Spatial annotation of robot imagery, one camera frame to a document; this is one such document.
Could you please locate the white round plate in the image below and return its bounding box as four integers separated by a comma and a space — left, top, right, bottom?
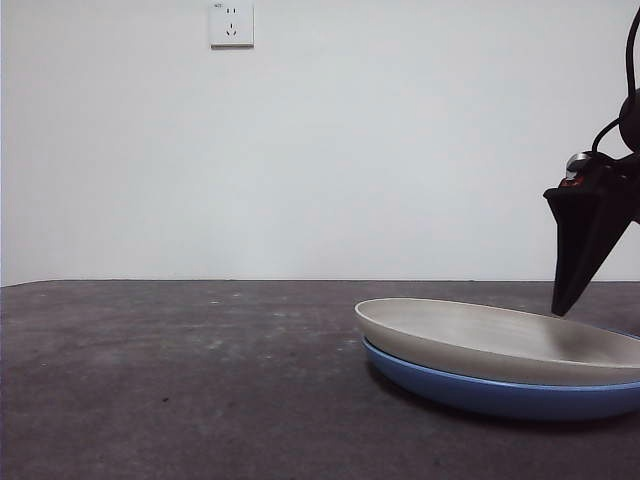
354, 297, 640, 387

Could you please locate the blue round plate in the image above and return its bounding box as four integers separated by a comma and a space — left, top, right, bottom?
362, 327, 640, 421

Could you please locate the black cable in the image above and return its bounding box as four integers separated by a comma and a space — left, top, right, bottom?
591, 4, 640, 156

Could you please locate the white wall socket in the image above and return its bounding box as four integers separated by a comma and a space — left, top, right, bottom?
209, 1, 255, 50

